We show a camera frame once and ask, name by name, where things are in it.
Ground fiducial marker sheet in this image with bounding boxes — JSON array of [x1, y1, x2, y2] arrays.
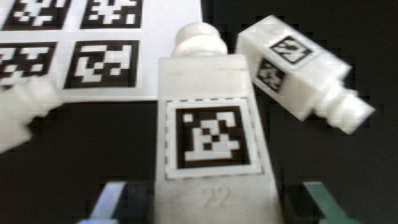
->
[[0, 0, 202, 102]]

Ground white table leg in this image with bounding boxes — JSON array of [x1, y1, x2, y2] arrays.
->
[[155, 22, 284, 224], [236, 15, 375, 134], [0, 77, 64, 153]]

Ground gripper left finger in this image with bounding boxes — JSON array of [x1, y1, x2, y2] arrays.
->
[[76, 181, 153, 224]]

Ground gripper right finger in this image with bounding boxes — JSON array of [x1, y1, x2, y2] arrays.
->
[[282, 182, 359, 224]]

